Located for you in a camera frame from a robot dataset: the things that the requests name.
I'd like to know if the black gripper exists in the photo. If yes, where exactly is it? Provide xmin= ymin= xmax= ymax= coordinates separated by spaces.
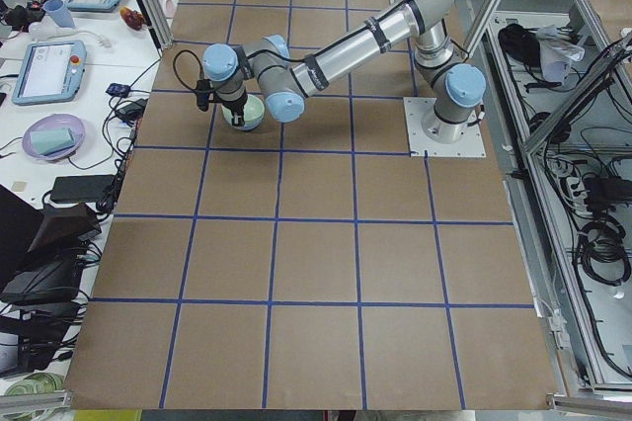
xmin=219 ymin=92 xmax=247 ymax=126

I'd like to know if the green bowl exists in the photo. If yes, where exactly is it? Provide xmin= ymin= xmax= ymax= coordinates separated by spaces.
xmin=221 ymin=94 xmax=266 ymax=121

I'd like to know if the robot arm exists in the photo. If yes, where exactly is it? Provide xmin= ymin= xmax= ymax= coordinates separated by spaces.
xmin=201 ymin=0 xmax=486 ymax=143

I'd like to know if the blue bowl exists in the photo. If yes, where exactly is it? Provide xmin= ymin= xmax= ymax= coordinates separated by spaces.
xmin=224 ymin=116 xmax=264 ymax=132

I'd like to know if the green plates stack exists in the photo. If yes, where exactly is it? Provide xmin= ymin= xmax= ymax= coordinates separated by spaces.
xmin=4 ymin=372 xmax=64 ymax=396

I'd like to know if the black power adapter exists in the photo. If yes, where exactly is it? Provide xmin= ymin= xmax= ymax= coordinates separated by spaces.
xmin=115 ymin=99 xmax=147 ymax=123

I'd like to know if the small blue black device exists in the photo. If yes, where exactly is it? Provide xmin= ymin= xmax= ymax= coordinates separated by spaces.
xmin=106 ymin=83 xmax=131 ymax=98

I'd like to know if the pink cup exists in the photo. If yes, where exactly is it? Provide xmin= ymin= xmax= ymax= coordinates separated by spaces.
xmin=160 ymin=0 xmax=176 ymax=19

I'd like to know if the red round object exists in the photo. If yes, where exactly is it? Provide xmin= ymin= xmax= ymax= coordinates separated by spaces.
xmin=119 ymin=7 xmax=146 ymax=31

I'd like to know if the black phone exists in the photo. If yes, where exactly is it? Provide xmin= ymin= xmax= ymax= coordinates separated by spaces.
xmin=49 ymin=174 xmax=115 ymax=204

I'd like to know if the purple plate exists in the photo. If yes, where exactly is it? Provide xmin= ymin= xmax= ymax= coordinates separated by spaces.
xmin=22 ymin=114 xmax=86 ymax=161

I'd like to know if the near teach pendant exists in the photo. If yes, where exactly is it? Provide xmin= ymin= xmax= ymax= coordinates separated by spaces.
xmin=12 ymin=41 xmax=87 ymax=106

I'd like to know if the green sponge block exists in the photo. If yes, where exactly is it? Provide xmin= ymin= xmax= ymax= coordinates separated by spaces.
xmin=30 ymin=127 xmax=75 ymax=155

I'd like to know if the blue cup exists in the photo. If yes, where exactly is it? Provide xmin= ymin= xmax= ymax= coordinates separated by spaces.
xmin=42 ymin=0 xmax=75 ymax=29

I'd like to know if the black laptop equipment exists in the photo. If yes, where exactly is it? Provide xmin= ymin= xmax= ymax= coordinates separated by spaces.
xmin=1 ymin=187 xmax=101 ymax=378

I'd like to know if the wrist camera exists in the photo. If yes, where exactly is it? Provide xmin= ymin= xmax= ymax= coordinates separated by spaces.
xmin=194 ymin=78 xmax=213 ymax=112

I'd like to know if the black cable bundle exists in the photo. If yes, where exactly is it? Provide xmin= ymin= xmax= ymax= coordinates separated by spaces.
xmin=96 ymin=57 xmax=164 ymax=214

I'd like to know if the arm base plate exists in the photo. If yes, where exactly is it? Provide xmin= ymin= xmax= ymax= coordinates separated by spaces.
xmin=403 ymin=97 xmax=486 ymax=158

